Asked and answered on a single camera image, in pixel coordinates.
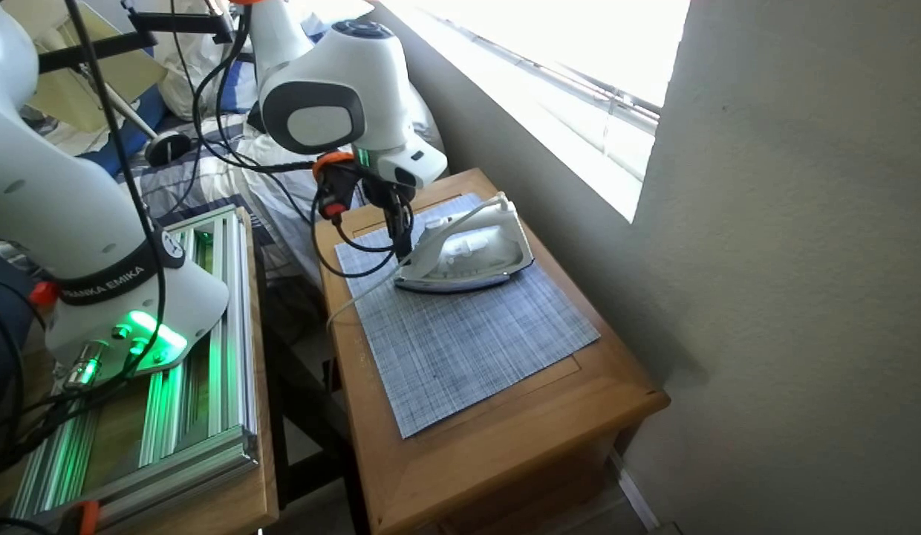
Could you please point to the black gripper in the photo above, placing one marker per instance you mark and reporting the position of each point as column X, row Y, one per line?
column 390, row 193

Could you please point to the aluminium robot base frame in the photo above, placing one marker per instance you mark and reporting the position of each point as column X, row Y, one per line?
column 185, row 433

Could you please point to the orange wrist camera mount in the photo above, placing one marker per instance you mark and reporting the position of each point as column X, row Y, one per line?
column 337, row 182

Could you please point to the wooden side table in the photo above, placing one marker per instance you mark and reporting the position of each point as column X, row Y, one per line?
column 509, row 462

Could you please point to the grey checked ironing mat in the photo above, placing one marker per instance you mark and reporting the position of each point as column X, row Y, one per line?
column 440, row 354

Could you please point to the white clothes iron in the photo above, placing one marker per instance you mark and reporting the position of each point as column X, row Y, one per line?
column 466, row 250

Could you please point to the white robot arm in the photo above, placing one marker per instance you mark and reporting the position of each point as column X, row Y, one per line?
column 114, row 268

